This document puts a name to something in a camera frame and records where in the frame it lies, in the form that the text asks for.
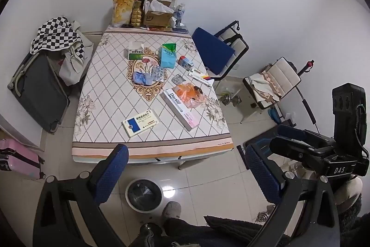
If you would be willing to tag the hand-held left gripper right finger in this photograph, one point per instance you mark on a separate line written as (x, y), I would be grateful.
(260, 174)

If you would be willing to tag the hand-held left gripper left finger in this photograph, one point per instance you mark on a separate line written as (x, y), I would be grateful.
(112, 171)

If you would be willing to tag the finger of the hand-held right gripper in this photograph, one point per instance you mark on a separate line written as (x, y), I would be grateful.
(297, 153)
(303, 134)

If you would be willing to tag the round grey trash bin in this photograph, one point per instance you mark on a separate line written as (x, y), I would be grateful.
(144, 195)

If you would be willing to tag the green blue rice bag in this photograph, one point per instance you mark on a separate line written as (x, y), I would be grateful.
(168, 57)

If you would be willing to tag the small red blue carton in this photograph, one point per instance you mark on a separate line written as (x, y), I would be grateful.
(185, 63)

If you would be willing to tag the person's right forearm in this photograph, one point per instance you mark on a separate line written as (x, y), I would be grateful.
(349, 192)

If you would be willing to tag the black rod with red knob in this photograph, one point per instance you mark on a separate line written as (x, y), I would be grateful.
(307, 108)

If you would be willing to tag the black bench pad blue lines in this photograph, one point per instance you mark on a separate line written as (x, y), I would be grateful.
(254, 142)

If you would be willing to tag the chrome dumbbell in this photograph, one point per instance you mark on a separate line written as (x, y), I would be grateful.
(231, 99)
(265, 215)

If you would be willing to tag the dark fleece garment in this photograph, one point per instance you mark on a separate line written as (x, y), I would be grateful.
(245, 228)

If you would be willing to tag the white blue medicine box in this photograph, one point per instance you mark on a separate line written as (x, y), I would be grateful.
(141, 123)

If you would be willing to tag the beige cloth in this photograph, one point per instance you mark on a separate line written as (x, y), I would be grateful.
(264, 87)

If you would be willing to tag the cream padded chair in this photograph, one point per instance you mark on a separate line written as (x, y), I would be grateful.
(284, 76)

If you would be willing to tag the grey fuzzy slipper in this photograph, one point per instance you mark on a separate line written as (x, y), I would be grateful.
(171, 210)

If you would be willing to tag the table with patterned cloth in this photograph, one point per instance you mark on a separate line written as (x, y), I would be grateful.
(109, 96)

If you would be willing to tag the clear plastic bag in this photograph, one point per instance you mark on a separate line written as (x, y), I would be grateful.
(227, 88)

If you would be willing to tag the long white pink box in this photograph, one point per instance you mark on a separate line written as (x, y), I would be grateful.
(176, 108)

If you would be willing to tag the pink suitcase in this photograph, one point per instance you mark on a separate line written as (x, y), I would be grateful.
(17, 158)

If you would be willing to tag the blue plastic packaging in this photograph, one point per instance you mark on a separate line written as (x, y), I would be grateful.
(141, 78)

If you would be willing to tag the white cabinet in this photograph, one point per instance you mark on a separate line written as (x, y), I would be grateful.
(14, 131)

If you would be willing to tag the pile of blister packs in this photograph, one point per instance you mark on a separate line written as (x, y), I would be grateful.
(159, 74)

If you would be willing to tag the orange plastic bag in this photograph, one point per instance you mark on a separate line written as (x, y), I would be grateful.
(188, 93)

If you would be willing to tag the dark grey suitcase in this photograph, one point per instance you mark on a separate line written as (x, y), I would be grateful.
(40, 90)

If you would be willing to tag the white tote bag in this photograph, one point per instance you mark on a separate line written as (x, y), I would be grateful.
(73, 67)

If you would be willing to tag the silver blister pack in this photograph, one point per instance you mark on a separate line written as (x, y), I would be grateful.
(177, 80)

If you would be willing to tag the white striped slim box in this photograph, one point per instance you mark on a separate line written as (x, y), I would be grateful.
(201, 78)

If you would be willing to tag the green white medicine box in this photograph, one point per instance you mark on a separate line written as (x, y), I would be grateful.
(135, 51)

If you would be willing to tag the blue seat cushion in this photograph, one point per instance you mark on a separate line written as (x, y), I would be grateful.
(211, 50)

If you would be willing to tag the black white checkered cloth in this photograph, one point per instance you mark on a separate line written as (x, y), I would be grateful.
(55, 33)

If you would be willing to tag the gold faceted bottle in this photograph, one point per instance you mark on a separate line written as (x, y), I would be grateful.
(137, 15)

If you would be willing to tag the brown cardboard box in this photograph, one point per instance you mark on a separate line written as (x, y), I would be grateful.
(157, 20)

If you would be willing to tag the yellow snack bag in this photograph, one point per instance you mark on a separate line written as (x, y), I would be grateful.
(123, 9)

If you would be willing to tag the clear plastic bottle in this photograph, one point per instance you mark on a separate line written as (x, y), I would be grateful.
(173, 2)
(179, 15)

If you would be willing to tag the white crumpled paper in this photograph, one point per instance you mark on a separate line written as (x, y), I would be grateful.
(160, 7)

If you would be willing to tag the black frame cream chair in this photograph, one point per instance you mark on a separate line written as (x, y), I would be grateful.
(237, 44)

